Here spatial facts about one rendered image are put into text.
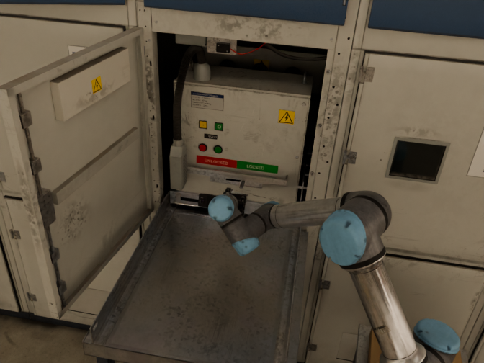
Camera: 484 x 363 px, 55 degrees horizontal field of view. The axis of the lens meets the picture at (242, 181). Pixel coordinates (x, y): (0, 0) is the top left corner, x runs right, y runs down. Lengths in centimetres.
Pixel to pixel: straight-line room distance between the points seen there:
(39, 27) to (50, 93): 50
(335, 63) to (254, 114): 34
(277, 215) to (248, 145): 43
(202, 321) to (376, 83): 92
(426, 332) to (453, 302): 76
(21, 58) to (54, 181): 61
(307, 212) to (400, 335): 40
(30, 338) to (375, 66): 209
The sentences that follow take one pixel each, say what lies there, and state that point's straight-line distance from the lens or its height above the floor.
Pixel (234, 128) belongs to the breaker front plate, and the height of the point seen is 123.
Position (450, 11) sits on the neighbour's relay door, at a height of 172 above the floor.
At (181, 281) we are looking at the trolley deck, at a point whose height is 85.
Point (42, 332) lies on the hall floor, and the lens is 271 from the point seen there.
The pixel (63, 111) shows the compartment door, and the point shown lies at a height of 146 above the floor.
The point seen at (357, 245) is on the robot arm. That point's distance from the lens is 107.
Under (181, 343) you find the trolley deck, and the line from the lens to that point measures 145.
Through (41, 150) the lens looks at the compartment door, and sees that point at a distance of 133.
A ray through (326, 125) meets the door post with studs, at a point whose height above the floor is 131.
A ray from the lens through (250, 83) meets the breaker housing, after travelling 172.
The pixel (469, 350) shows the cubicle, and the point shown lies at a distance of 238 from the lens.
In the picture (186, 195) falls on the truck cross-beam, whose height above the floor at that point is 91.
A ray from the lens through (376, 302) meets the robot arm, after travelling 118.
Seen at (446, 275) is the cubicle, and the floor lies 75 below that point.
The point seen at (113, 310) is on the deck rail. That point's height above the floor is 85.
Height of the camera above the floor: 198
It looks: 32 degrees down
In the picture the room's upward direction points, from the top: 4 degrees clockwise
